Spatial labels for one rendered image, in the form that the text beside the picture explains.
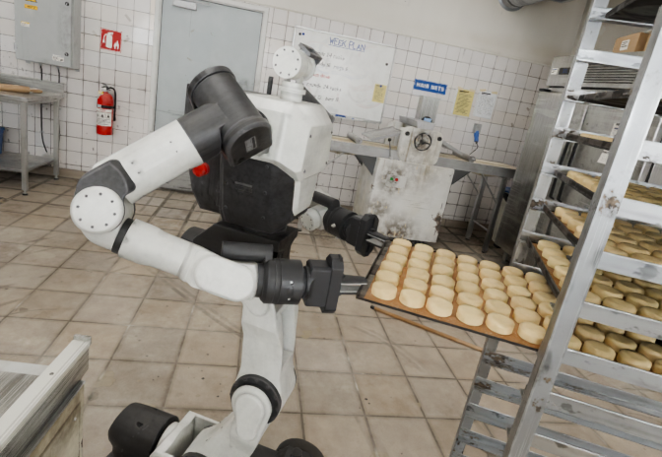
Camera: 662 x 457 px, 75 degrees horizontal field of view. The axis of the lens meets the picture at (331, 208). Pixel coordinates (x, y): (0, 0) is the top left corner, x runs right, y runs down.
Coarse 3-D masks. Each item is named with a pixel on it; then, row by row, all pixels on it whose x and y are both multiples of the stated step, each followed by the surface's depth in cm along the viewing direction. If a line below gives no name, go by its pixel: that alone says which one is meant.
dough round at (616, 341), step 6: (606, 336) 83; (612, 336) 82; (618, 336) 83; (624, 336) 83; (606, 342) 82; (612, 342) 81; (618, 342) 80; (624, 342) 81; (630, 342) 81; (612, 348) 81; (618, 348) 80; (624, 348) 80; (630, 348) 79
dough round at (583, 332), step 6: (582, 324) 85; (576, 330) 84; (582, 330) 82; (588, 330) 83; (594, 330) 83; (600, 330) 84; (576, 336) 83; (582, 336) 82; (588, 336) 81; (594, 336) 81; (600, 336) 81
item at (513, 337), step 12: (432, 252) 117; (432, 264) 108; (456, 264) 111; (456, 276) 103; (480, 288) 99; (504, 288) 101; (384, 300) 84; (396, 300) 85; (420, 312) 82; (456, 324) 80; (516, 324) 84; (540, 324) 86; (504, 336) 79; (516, 336) 80; (636, 348) 84
